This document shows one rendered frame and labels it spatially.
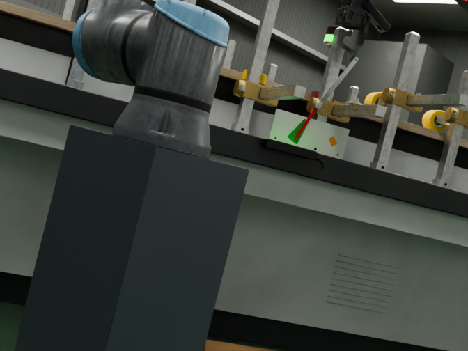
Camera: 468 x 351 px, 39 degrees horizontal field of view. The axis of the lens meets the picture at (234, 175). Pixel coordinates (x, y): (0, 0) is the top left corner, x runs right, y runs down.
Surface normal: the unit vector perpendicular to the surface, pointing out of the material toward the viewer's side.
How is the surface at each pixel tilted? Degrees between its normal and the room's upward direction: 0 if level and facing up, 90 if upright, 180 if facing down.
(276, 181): 90
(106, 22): 71
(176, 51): 90
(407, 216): 90
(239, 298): 90
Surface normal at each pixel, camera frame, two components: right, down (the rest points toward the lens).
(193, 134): 0.69, -0.17
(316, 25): 0.73, 0.20
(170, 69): -0.11, -0.01
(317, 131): 0.29, 0.09
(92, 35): -0.60, -0.14
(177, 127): 0.40, -0.23
